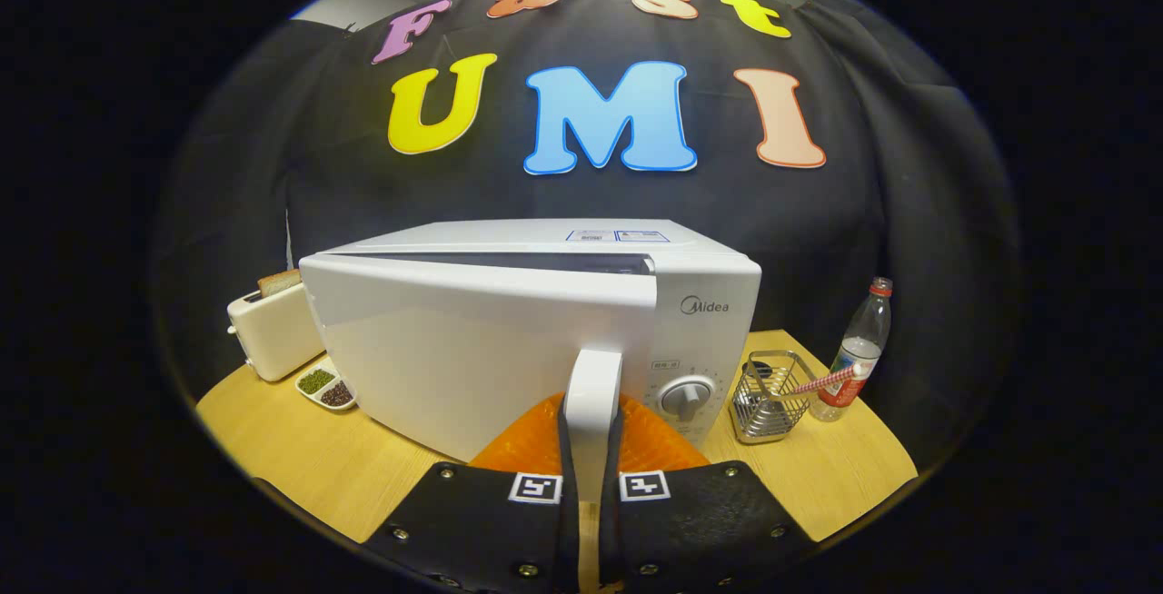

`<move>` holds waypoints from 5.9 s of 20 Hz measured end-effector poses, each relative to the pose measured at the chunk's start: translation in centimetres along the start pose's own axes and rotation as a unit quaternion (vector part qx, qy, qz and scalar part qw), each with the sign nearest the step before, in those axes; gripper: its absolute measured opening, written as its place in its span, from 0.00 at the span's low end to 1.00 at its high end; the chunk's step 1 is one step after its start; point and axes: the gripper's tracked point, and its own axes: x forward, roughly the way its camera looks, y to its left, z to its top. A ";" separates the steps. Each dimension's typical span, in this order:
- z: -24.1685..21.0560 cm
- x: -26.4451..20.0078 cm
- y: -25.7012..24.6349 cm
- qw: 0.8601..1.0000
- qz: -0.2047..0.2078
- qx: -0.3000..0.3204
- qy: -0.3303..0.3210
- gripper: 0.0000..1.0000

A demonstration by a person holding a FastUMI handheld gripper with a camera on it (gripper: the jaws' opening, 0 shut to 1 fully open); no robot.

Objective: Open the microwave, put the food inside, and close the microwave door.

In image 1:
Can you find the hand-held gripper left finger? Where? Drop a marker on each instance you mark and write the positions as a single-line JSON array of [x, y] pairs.
[[569, 539]]

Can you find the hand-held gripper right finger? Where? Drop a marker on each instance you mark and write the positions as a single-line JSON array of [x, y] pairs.
[[611, 539]]

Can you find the white toaster oven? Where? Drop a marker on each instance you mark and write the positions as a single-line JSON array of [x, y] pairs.
[[454, 349]]

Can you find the cream toaster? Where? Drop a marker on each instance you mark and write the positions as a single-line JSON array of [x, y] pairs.
[[273, 331]]

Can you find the pink striped stick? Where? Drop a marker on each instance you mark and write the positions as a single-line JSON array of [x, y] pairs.
[[822, 382]]

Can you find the white divided bean dish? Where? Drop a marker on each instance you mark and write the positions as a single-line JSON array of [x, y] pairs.
[[318, 382]]

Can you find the clear red label water bottle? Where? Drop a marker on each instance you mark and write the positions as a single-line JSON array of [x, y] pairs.
[[863, 340]]

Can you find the toasted bread slice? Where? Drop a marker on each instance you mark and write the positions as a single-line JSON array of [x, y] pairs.
[[280, 282]]

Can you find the black backdrop cloth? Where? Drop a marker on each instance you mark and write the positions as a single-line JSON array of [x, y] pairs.
[[818, 212]]

